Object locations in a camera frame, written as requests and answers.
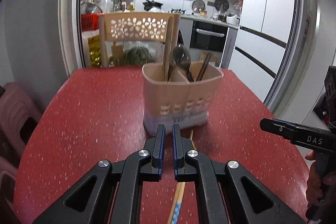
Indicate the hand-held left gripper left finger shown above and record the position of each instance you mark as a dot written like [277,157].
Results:
[162,140]

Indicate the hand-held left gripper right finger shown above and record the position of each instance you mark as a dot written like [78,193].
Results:
[176,140]

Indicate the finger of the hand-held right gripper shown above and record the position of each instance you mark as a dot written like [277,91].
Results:
[294,133]

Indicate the beige plastic utensil holder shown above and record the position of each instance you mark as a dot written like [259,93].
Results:
[168,98]

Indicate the black spoon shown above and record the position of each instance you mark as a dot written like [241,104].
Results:
[181,56]
[173,73]

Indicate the wooden chopstick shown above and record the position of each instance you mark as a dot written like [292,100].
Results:
[173,208]
[171,37]
[180,209]
[166,61]

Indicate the person's right hand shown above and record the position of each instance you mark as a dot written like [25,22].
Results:
[313,187]

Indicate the dark bag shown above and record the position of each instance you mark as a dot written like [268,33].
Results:
[319,112]

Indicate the bag of green vegetables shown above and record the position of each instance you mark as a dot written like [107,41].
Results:
[137,56]

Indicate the cardboard box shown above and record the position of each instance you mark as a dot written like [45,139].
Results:
[214,59]

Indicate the black built-in oven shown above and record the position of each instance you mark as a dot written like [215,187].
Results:
[207,40]

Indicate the white refrigerator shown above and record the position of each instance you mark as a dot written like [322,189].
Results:
[262,3]

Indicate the yellow cooking oil bottle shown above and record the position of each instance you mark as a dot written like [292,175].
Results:
[94,52]

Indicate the white rice cooker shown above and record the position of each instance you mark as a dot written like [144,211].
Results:
[232,19]

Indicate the beige flower-cutout storage rack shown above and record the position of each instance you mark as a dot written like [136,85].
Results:
[136,14]

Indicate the gas stove burner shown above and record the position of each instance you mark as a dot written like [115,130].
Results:
[179,11]

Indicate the black wok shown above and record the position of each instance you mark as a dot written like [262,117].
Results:
[152,6]

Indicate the round metal steamer rack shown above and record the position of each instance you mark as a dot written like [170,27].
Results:
[198,6]

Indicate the dark round divided tray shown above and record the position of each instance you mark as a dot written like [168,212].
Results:
[221,5]

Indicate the red plastic basket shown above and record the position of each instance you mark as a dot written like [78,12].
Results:
[89,22]

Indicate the white spice shelf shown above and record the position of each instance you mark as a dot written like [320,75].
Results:
[126,1]

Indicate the pink plastic stool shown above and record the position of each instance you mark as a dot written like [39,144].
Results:
[15,113]

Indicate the metal basin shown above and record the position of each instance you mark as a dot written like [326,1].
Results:
[90,8]

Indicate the sliding door frame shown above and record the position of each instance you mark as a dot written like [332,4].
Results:
[309,29]

